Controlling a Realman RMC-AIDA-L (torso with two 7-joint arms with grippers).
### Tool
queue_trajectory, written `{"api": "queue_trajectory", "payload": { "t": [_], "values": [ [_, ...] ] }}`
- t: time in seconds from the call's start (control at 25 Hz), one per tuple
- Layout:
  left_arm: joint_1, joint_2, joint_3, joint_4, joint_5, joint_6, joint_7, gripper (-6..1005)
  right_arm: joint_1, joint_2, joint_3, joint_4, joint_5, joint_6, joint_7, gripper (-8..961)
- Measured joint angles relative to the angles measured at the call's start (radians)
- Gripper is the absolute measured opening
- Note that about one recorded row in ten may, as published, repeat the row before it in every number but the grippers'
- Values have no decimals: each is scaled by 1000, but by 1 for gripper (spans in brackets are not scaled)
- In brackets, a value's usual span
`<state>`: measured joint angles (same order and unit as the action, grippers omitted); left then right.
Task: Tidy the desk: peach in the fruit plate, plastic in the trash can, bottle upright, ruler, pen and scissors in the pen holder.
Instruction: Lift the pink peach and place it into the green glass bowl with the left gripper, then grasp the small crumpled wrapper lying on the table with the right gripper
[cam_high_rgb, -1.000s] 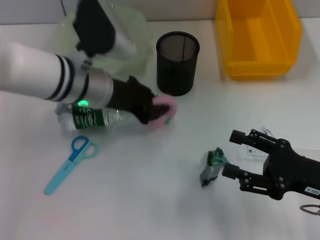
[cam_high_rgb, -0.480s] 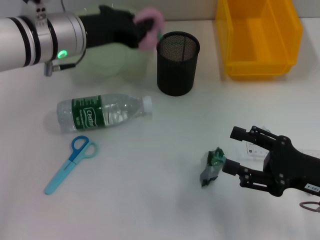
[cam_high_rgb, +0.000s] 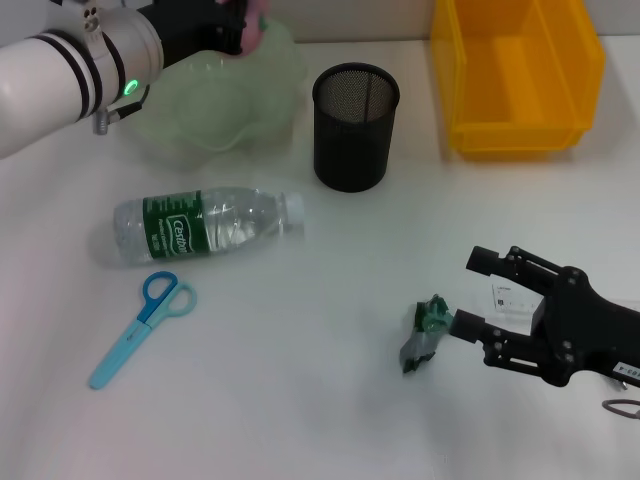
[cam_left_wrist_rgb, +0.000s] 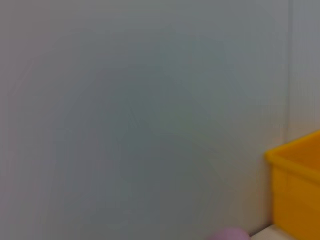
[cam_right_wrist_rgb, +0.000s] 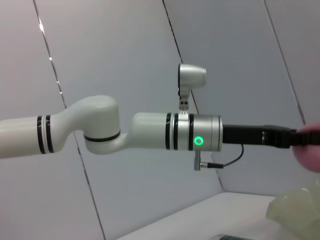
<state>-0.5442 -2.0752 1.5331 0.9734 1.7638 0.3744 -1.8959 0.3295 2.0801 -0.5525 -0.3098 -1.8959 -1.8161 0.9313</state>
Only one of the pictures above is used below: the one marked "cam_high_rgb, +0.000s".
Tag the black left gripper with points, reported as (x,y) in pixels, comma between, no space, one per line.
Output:
(190,27)

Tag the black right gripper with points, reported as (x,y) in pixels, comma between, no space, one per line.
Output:
(585,330)

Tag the pink toy peach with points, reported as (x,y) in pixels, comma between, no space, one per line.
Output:
(255,35)

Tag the green plastic wrapper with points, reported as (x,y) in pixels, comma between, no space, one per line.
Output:
(425,335)

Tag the clear green-label water bottle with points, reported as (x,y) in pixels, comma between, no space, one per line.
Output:
(215,225)

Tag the blue plastic scissors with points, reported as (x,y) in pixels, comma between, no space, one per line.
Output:
(140,330)

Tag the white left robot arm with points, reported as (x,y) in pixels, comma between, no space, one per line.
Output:
(45,85)

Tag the clear plastic ruler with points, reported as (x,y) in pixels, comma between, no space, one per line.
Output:
(515,305)

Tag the pale green fruit plate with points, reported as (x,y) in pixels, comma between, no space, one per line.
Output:
(235,100)

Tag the black mesh pen holder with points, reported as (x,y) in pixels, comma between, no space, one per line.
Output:
(352,145)

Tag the yellow plastic bin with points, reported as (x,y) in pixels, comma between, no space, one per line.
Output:
(515,85)

